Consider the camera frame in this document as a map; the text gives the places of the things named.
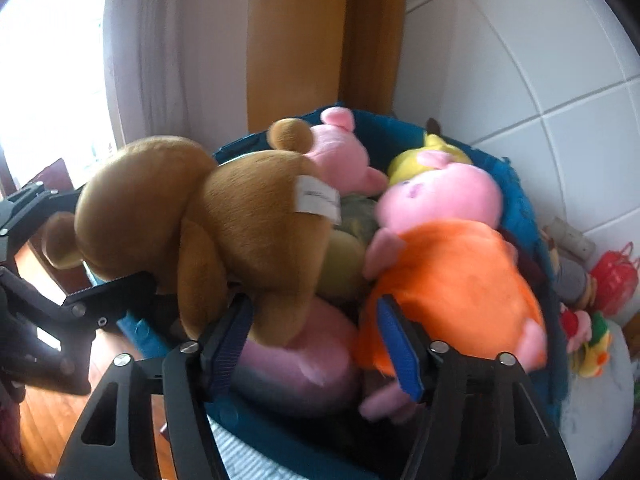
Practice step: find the light blue tablecloth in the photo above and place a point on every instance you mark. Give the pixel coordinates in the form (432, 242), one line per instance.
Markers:
(595, 410)

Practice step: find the white curtain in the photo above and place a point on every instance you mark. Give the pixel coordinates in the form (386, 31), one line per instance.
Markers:
(175, 60)

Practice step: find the blue plastic storage box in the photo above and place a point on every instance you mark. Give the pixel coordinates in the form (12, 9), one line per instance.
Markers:
(525, 220)

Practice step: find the plain pink plush toy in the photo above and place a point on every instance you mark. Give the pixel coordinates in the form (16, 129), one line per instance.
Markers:
(300, 365)

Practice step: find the pink pig plush orange dress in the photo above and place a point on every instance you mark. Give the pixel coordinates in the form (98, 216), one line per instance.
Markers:
(450, 270)

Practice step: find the brown bear plush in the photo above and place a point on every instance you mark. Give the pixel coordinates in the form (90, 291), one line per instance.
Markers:
(240, 210)

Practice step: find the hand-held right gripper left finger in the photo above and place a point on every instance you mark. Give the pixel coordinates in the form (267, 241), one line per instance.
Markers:
(230, 355)

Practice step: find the brown capybara plush striped shirt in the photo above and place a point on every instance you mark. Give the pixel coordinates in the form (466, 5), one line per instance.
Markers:
(570, 275)

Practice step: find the yellow plush toy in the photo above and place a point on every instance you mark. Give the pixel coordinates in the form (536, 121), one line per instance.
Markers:
(425, 162)

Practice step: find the red toy suitcase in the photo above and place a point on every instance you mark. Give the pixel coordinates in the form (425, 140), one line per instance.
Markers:
(615, 280)

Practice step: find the pink pig plush red dress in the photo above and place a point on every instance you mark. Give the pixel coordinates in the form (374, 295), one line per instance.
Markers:
(575, 330)

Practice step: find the yellow duck plush orange feet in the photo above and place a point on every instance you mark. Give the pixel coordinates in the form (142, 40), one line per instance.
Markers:
(595, 355)

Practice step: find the pink pig plush blue clothes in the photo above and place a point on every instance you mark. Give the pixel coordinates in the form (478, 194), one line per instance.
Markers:
(340, 150)

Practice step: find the wooden frame post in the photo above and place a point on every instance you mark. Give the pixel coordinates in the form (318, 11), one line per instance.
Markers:
(300, 35)

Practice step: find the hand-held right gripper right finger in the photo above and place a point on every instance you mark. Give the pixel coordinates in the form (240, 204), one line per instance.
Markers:
(402, 350)

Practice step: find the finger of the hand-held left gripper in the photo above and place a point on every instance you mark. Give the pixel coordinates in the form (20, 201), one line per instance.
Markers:
(30, 210)
(110, 295)

